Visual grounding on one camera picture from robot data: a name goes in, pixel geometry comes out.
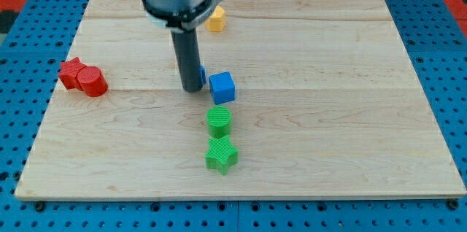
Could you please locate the blue triangle block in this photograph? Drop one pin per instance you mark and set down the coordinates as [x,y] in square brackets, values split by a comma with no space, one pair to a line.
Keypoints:
[203,75]

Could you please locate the blue cube block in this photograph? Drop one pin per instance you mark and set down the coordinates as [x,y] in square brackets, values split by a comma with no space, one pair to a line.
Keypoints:
[222,87]

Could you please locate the yellow hexagon block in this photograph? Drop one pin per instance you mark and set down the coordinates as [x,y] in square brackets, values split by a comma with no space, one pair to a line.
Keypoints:
[217,20]

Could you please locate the green cylinder block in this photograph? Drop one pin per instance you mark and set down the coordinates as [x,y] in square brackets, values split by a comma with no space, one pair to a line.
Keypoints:
[219,119]

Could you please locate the green star block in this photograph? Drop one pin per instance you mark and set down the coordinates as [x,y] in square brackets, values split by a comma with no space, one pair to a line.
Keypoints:
[221,154]

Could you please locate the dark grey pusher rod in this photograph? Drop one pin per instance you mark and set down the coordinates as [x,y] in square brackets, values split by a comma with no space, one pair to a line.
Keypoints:
[188,60]

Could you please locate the light wooden board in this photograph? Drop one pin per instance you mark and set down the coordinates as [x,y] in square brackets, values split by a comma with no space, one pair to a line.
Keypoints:
[328,107]

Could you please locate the red cylinder block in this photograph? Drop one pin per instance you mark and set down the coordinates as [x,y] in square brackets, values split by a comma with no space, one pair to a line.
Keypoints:
[92,81]

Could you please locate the red star block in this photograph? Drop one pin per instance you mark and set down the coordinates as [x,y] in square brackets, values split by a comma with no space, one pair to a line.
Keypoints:
[69,72]

